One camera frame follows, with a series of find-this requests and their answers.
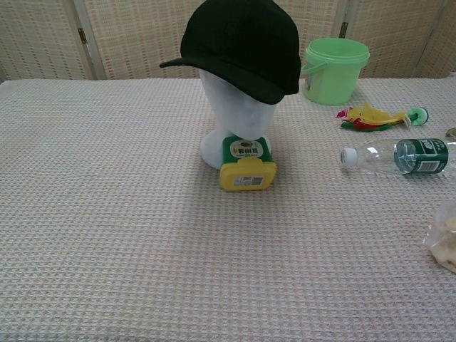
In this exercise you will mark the black baseball cap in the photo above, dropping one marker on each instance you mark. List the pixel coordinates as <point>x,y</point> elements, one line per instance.
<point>242,42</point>

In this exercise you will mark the white foam mannequin head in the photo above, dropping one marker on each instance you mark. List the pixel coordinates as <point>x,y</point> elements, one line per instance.
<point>231,114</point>

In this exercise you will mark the green box with yellow lid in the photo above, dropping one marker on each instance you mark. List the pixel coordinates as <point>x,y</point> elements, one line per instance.
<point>247,178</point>

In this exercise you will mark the beige woven tablecloth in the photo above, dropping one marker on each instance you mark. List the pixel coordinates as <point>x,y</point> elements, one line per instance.
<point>178,267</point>

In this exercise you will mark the green plastic bucket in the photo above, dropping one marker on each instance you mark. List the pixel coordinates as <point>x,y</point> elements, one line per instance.
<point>331,82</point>

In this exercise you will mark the colourful feather shuttlecock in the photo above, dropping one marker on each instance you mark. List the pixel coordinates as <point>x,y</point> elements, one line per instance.
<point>370,115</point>

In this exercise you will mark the woven folding screen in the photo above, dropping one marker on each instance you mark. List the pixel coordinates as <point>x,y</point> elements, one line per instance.
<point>124,35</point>

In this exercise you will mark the brass screen hinge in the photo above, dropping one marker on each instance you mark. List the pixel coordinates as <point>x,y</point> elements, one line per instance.
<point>344,29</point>
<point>83,35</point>

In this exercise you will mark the clear bottle with green label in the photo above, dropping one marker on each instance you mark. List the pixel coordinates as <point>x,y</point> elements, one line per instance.
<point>420,156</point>

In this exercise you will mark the clear snack bag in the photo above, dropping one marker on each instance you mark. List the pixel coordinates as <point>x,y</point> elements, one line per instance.
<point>445,242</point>

